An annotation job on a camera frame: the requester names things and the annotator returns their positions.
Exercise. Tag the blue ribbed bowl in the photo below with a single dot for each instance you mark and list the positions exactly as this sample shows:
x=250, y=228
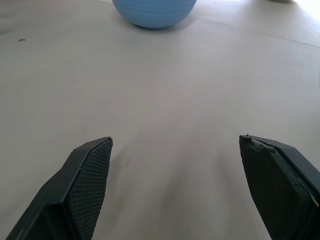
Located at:
x=153, y=11

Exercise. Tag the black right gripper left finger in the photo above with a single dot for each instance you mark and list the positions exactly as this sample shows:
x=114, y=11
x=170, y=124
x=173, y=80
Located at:
x=75, y=190

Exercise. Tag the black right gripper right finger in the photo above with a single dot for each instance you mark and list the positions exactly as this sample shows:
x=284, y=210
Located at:
x=277, y=190

